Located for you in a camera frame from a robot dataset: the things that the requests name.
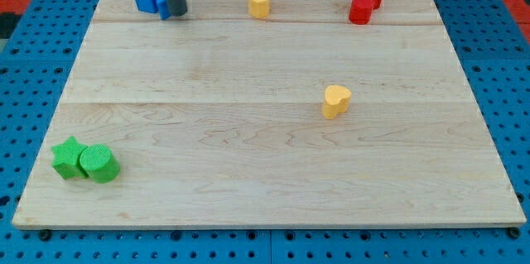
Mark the yellow hexagon block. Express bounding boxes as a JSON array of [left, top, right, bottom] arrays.
[[248, 0, 271, 18]]

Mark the yellow heart block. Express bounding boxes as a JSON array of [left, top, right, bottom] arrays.
[[321, 85, 352, 119]]

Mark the blue triangle block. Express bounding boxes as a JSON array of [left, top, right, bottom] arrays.
[[156, 0, 171, 20]]

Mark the wooden board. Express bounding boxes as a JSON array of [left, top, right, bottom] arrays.
[[12, 0, 526, 230]]

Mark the red rounded block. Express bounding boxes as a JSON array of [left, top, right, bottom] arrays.
[[349, 0, 373, 25]]

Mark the green cylinder block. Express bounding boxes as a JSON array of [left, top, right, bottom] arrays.
[[79, 144, 120, 184]]

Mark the green star block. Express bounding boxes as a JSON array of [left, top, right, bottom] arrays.
[[51, 136, 88, 180]]

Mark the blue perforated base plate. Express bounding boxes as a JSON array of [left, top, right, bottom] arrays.
[[1, 0, 529, 263]]

